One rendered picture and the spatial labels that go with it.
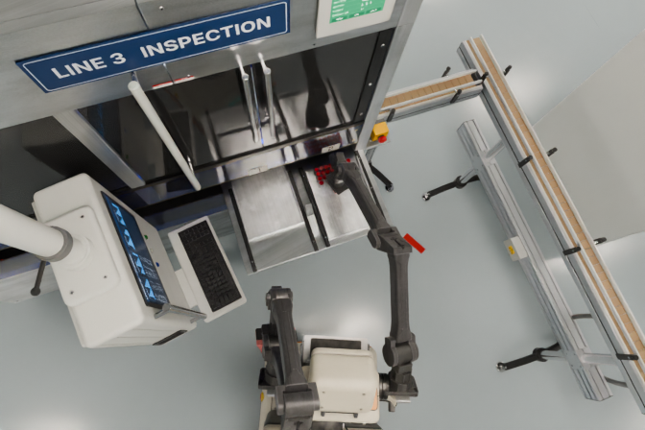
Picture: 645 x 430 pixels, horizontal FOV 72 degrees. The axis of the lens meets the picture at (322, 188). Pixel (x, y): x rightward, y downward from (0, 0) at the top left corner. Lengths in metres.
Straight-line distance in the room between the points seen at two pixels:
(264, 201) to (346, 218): 0.38
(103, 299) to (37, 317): 1.84
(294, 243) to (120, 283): 0.87
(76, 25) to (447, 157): 2.65
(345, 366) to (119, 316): 0.69
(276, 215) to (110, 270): 0.89
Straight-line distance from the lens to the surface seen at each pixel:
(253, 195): 2.07
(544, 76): 3.93
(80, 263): 1.37
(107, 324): 1.39
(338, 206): 2.06
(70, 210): 1.50
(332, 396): 1.51
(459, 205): 3.18
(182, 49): 1.15
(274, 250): 2.01
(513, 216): 2.69
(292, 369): 1.30
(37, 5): 1.10
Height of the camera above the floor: 2.85
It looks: 71 degrees down
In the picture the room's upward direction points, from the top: 12 degrees clockwise
